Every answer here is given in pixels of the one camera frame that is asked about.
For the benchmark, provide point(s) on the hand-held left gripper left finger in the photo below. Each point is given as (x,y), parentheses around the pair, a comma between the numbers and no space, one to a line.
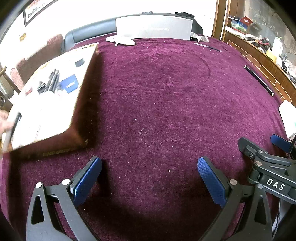
(87,178)

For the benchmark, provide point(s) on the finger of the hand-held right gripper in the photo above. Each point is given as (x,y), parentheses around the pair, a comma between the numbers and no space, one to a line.
(279,141)
(248,148)

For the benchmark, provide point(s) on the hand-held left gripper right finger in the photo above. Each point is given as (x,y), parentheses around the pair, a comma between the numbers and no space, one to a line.
(211,180)

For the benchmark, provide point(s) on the gold-trimmed cardboard box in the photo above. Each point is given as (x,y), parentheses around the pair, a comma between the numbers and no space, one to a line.
(46,109)

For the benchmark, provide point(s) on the white paper sheet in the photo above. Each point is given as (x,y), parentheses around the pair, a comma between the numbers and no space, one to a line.
(289,115)

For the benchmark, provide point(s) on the black rectangular bar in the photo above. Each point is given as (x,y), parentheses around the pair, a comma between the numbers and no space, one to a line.
(259,80)

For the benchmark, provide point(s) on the wooden cabinet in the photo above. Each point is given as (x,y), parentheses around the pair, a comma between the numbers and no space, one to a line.
(254,55)

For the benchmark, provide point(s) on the black pen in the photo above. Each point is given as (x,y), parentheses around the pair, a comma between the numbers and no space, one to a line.
(215,49)

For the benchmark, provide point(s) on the clear plastic packet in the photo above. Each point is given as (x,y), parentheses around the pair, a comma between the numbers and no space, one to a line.
(202,38)

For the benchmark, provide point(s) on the colourful printed carton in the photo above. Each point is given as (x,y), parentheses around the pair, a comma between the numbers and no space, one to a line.
(240,24)

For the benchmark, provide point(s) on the brown fabric armchair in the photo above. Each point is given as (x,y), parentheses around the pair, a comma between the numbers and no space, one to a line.
(41,53)

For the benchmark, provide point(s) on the black bag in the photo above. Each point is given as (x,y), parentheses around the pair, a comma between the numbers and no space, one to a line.
(185,14)

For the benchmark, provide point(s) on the black leather sofa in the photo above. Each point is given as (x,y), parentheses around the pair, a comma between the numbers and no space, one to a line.
(92,30)

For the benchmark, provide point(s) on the grey cardboard box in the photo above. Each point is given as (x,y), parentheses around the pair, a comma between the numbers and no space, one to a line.
(157,25)

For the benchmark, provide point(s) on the white wall switch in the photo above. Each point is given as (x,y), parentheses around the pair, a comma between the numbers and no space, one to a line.
(22,36)

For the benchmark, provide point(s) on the framed wall plaque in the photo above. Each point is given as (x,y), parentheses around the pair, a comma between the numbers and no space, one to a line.
(39,11)

